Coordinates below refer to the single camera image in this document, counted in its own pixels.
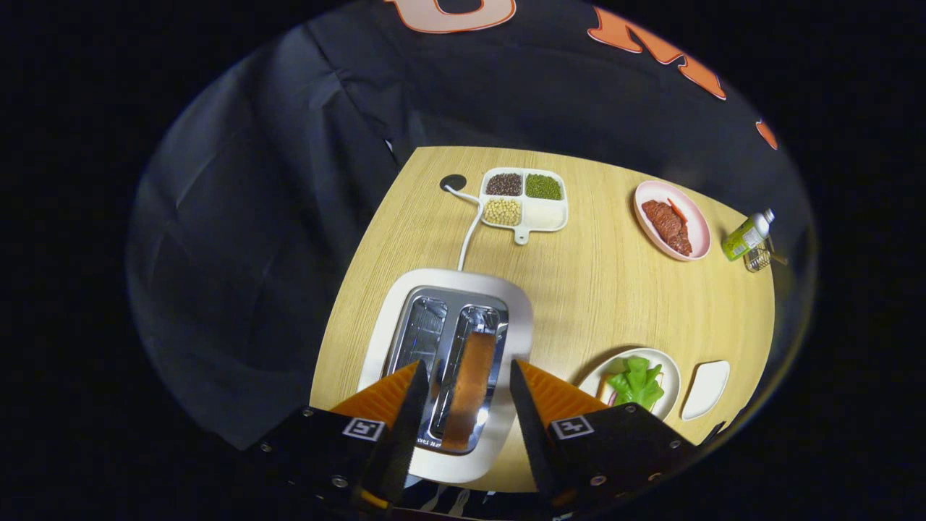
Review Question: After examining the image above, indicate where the brown meat slice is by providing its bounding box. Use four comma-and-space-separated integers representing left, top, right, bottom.
662, 217, 693, 256
642, 200, 684, 240

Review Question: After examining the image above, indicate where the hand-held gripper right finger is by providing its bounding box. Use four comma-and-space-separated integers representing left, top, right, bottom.
509, 358, 699, 511

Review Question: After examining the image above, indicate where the heap of green beans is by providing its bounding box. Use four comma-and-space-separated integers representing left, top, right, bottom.
525, 174, 563, 200

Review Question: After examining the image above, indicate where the green lettuce leaf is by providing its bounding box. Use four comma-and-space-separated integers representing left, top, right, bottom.
606, 355, 665, 412

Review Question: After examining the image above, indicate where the pink plate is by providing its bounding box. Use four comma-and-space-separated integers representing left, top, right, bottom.
634, 180, 712, 261

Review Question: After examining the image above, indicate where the white divided dish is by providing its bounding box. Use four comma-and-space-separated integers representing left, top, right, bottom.
479, 167, 570, 245

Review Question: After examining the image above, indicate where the white toaster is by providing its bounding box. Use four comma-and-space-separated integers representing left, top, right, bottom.
357, 268, 535, 484

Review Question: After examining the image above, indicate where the toasted bread slice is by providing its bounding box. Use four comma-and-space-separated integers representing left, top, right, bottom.
441, 329, 498, 451

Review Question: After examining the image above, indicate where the silver and green bottle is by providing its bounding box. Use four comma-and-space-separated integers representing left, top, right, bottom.
721, 208, 776, 261

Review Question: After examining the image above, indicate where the white toaster cable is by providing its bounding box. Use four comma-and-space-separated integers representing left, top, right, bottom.
443, 185, 484, 272

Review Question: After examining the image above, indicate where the heap of yellow beans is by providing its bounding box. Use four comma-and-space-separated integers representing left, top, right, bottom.
483, 199, 522, 226

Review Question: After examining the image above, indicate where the white round plate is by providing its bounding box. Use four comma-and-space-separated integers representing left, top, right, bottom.
577, 347, 681, 422

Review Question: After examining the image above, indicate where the white square plate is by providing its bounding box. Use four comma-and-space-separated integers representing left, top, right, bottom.
680, 360, 731, 422

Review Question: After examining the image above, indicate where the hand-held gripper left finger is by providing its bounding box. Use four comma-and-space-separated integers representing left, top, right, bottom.
242, 360, 431, 511

